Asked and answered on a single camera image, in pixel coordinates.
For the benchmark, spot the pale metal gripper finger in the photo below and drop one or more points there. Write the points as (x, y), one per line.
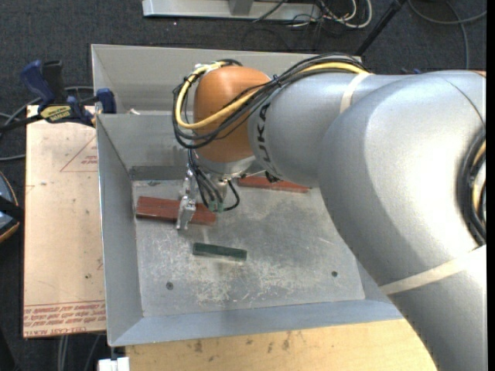
(181, 215)
(189, 213)

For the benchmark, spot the red-brown flat block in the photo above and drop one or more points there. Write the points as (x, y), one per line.
(158, 208)
(278, 185)

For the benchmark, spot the dark green flat block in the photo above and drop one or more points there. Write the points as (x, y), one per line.
(220, 252)
(154, 173)

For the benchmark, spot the grey metal bin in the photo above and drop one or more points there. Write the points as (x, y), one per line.
(270, 246)

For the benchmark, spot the brown cardboard board, red print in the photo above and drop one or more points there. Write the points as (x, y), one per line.
(62, 226)

